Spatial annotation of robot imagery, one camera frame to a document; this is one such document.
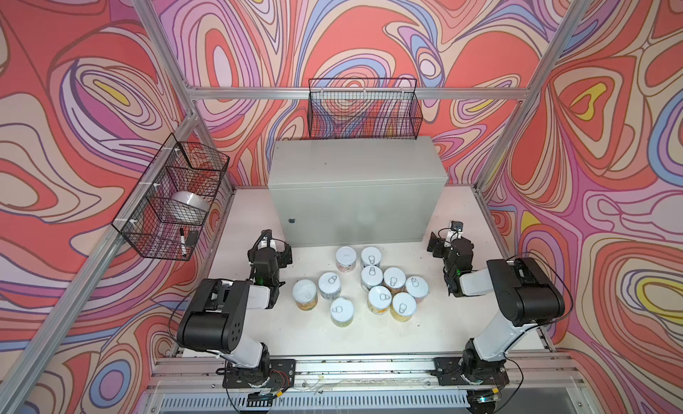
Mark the grey metal cabinet box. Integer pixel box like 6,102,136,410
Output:
268,136,448,248

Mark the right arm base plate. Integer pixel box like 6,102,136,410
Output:
430,357,510,387

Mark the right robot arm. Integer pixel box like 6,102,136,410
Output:
427,231,566,383

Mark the teal label can back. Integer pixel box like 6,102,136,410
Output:
360,246,382,267

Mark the black wire basket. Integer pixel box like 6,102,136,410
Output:
307,76,423,140
111,135,229,261

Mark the black wire basket back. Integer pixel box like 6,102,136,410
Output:
307,76,423,140

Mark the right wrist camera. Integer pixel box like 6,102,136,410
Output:
446,221,464,242

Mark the silver tape roll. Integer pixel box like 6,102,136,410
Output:
172,191,210,212

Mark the yellow label can front-left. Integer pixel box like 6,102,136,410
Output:
367,286,393,315

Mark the red label can right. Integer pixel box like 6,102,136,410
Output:
404,275,430,303

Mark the black wire basket left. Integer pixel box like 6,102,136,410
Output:
111,135,229,261

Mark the green label can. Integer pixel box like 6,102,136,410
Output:
330,298,355,328

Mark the aluminium front rail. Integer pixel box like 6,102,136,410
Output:
148,352,587,392

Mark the yellow orange label can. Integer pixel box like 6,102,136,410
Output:
292,279,318,311

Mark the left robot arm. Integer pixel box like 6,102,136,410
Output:
175,229,293,370

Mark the yellow label can front-right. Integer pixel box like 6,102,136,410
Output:
391,292,417,323

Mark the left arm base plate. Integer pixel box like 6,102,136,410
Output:
222,358,296,392

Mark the pink label can plain lid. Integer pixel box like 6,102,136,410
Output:
335,246,358,273

